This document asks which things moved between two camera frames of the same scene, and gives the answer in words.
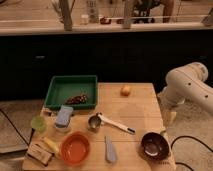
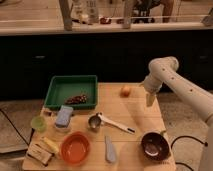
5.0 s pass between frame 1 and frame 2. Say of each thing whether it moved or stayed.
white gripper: moved
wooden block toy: stayed
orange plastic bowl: stayed
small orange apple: stayed
